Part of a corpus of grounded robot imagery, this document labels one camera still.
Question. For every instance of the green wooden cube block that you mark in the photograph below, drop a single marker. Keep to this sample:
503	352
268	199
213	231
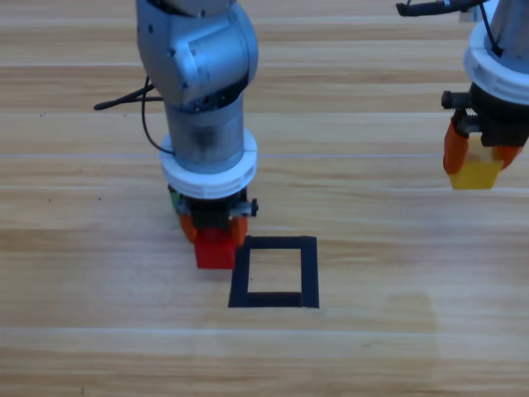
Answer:
173	199

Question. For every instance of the red wooden cube block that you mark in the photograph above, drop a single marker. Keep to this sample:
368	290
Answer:
215	254

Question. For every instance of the yellow wooden cube block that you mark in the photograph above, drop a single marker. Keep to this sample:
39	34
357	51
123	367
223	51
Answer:
475	173

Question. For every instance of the black tape square outline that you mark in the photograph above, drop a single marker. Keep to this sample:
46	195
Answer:
310	273

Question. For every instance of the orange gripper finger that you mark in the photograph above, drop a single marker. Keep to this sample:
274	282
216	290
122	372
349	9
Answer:
239	231
188	227
454	153
510	155

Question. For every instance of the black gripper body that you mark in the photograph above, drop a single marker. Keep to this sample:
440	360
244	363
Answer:
500	120
211	215

